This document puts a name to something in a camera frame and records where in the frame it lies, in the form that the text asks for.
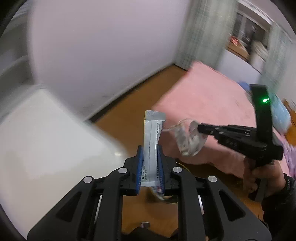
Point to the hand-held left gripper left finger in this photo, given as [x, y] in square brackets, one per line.
[138, 171]

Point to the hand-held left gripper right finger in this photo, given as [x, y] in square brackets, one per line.
[161, 171]

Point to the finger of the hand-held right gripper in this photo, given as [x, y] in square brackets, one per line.
[233, 140]
[222, 128]

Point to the silver stick packet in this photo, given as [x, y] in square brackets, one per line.
[151, 139]

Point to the small clear plastic wrapper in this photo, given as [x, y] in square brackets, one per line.
[187, 141]

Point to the person's right forearm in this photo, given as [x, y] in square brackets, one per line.
[277, 208]

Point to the person's right hand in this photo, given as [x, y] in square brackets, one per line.
[274, 176]

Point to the purple cloth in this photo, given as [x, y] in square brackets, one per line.
[291, 160]

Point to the pink bed blanket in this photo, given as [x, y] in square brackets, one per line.
[208, 97]

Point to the light blue pillow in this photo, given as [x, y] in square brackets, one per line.
[281, 113]

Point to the green checked curtain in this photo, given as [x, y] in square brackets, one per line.
[276, 60]
[203, 32]

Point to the window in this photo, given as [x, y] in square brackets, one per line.
[249, 34]

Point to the white desk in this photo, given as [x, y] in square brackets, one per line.
[46, 139]

